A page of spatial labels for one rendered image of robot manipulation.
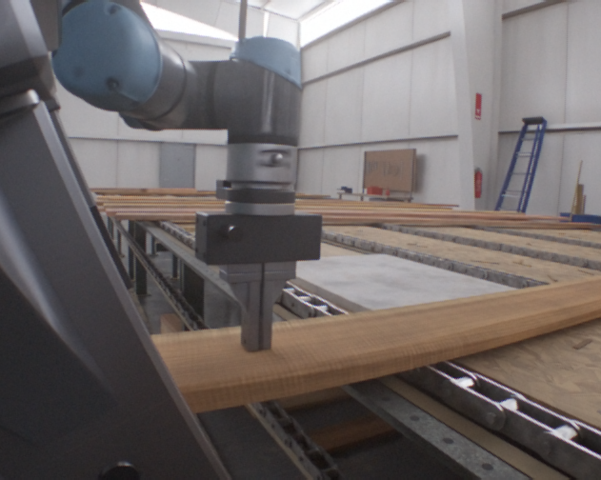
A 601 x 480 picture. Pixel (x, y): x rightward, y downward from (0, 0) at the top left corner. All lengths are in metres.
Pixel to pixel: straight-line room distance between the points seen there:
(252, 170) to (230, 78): 0.09
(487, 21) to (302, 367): 8.11
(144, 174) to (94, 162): 1.41
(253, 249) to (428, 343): 0.25
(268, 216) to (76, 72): 0.23
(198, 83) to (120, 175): 12.35
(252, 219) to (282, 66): 0.16
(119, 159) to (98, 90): 12.49
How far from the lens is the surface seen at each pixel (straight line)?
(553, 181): 7.49
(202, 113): 0.46
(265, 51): 0.45
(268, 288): 0.48
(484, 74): 8.08
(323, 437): 1.92
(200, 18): 13.79
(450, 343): 0.59
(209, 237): 0.43
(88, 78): 0.34
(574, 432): 0.49
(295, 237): 0.47
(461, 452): 0.45
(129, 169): 12.80
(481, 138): 7.87
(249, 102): 0.44
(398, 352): 0.53
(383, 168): 10.05
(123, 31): 0.33
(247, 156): 0.44
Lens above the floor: 1.06
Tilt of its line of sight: 7 degrees down
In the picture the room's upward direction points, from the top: 3 degrees clockwise
